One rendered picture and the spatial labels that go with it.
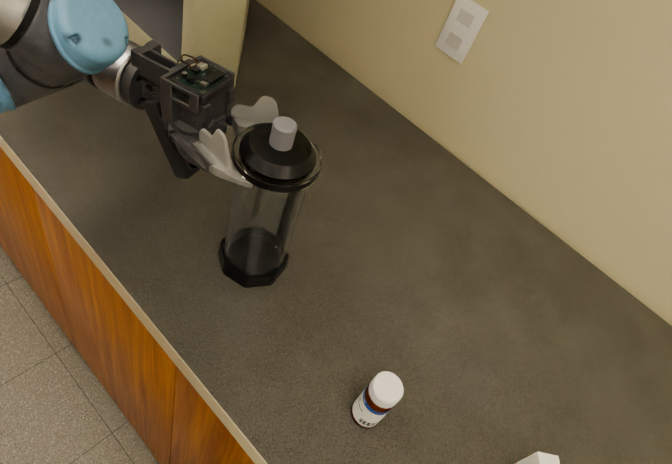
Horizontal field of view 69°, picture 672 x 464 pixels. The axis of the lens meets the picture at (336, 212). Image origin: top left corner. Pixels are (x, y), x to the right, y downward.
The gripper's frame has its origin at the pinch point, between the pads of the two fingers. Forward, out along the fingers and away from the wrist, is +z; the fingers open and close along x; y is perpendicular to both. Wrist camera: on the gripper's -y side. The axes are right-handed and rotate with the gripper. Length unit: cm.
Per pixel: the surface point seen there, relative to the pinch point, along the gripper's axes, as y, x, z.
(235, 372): -20.6, -15.6, 7.9
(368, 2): -4, 62, -15
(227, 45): -7.6, 29.0, -27.7
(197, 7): 1.2, 22.0, -29.1
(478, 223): -21.5, 34.4, 28.0
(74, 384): -112, -7, -47
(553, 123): -5, 50, 31
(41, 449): -112, -24, -40
